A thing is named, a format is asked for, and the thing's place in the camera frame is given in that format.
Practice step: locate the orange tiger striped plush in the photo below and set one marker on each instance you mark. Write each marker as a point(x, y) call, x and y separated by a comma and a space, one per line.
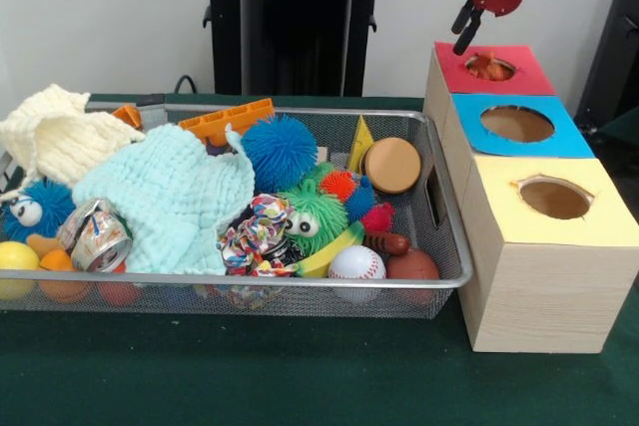
point(486, 68)

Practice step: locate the toy hamburger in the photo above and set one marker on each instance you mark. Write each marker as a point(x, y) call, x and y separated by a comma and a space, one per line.
point(394, 164)

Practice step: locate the mint green muslin cloth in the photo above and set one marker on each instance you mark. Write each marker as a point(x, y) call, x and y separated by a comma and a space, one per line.
point(165, 196)

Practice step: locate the cream muslin cloth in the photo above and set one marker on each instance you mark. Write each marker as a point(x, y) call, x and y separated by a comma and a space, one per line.
point(60, 141)

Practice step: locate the wooden box with three holes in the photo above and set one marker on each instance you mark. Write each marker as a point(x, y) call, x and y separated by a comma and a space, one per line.
point(544, 296)

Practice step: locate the black flat monitor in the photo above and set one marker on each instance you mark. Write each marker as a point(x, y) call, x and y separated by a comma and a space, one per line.
point(614, 47)

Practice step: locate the yellow toy cheese wedge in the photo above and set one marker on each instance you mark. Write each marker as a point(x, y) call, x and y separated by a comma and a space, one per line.
point(359, 141)

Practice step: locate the dark green side table cloth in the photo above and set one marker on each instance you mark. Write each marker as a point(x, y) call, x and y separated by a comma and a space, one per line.
point(624, 129)

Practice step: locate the plain blue spiky ball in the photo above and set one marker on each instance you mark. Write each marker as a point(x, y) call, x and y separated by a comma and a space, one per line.
point(279, 146)

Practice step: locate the green spiky toy with eyes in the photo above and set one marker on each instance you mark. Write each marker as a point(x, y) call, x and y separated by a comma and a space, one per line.
point(312, 211)

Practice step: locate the brown toy football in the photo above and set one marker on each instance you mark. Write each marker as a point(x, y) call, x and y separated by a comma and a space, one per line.
point(414, 266)

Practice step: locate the white toy baseball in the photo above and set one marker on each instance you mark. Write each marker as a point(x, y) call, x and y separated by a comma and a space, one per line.
point(357, 264)

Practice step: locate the multicolour patterned cloth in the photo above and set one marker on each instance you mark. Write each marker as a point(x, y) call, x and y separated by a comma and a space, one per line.
point(254, 236)

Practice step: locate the crushed silver drink can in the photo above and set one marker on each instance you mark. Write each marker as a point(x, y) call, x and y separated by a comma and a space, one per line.
point(97, 241)

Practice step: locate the blue spiky ball with eyes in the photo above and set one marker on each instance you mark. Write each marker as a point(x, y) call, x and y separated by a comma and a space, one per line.
point(45, 206)

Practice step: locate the yellow smooth ball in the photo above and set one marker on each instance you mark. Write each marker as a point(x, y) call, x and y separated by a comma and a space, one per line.
point(17, 259)

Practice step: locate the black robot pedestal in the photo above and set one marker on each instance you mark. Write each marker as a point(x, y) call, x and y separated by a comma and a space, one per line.
point(299, 22)

